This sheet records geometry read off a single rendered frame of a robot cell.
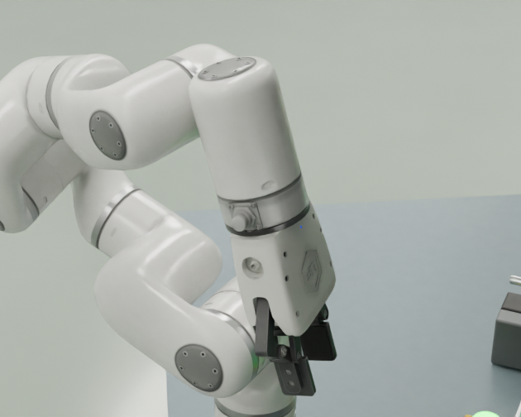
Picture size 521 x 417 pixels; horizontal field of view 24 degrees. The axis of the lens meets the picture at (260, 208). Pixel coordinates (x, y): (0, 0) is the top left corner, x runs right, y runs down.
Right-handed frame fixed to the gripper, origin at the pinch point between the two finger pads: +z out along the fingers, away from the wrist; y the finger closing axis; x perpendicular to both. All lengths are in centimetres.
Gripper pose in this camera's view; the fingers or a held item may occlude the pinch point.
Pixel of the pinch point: (306, 359)
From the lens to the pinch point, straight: 110.7
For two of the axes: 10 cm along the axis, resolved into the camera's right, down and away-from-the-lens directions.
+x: -8.9, 0.3, 4.5
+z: 2.4, 8.8, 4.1
